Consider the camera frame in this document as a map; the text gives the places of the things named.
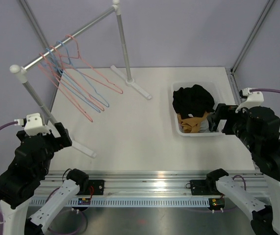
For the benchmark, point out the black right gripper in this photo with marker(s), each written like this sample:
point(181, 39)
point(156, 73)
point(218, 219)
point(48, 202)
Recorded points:
point(223, 110)

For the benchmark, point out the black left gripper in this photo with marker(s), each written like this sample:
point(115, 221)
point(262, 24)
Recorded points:
point(60, 142)

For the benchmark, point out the grey tank top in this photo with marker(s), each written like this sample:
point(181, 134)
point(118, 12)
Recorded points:
point(206, 125)

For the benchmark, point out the black tank top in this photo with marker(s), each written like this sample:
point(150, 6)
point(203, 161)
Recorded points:
point(192, 102)

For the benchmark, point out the brown tank top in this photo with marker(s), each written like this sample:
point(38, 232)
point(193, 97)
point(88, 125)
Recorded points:
point(191, 125)

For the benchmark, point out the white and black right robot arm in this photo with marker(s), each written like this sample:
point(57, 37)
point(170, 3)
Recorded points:
point(258, 128)

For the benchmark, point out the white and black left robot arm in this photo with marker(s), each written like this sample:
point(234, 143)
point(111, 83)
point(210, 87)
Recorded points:
point(24, 175)

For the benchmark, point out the white plastic basket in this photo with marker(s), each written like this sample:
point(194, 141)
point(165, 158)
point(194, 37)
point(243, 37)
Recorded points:
point(214, 91)

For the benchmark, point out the metal clothes rack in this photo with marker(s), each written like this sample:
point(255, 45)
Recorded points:
point(21, 71)

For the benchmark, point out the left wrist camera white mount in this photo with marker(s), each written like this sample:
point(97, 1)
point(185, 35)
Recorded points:
point(33, 124)

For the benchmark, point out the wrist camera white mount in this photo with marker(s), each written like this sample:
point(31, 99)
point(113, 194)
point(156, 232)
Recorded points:
point(251, 99)
point(33, 124)

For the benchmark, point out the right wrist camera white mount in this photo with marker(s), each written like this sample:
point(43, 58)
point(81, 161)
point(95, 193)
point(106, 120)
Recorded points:
point(251, 99)

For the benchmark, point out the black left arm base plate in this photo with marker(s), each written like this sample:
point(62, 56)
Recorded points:
point(94, 186)

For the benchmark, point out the white slotted cable duct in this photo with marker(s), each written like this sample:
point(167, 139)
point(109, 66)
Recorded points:
point(143, 202)

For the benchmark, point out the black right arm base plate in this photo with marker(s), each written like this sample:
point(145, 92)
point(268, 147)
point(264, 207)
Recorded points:
point(203, 188)

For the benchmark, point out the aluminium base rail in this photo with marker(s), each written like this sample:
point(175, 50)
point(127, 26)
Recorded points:
point(152, 183)

